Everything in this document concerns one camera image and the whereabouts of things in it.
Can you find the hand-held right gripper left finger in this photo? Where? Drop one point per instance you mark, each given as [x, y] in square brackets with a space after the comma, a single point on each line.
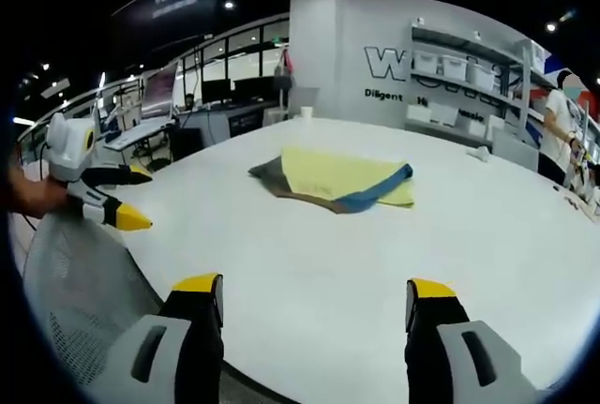
[185, 329]

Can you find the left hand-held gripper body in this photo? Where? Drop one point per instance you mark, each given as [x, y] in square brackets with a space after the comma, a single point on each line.
[70, 146]

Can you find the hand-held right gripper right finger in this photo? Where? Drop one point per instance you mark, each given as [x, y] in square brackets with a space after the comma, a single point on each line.
[436, 329]

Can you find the yellow garment with blue band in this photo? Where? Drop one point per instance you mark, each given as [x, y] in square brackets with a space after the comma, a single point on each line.
[337, 174]

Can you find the person's left hand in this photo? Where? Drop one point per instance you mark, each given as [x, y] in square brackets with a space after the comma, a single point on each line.
[37, 195]

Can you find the white office desk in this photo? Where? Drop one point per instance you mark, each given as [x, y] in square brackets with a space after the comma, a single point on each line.
[136, 134]

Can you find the grey mesh office chair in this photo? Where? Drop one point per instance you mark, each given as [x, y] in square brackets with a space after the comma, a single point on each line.
[79, 282]

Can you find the tilted display screen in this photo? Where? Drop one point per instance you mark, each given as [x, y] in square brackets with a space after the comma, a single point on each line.
[159, 90]

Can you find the black computer monitor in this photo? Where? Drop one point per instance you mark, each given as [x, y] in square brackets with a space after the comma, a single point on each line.
[260, 90]
[215, 90]

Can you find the dark hanging banner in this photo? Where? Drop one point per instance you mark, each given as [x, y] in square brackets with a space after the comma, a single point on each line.
[173, 5]

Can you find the small white object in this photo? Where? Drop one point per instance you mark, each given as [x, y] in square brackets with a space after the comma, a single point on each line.
[480, 154]

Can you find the white cup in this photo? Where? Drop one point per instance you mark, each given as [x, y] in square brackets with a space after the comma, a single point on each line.
[306, 112]

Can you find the grey metal shelving unit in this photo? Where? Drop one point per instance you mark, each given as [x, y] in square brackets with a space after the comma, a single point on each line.
[497, 80]

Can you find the white storage box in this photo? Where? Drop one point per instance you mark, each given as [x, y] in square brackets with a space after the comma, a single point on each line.
[480, 76]
[454, 67]
[424, 64]

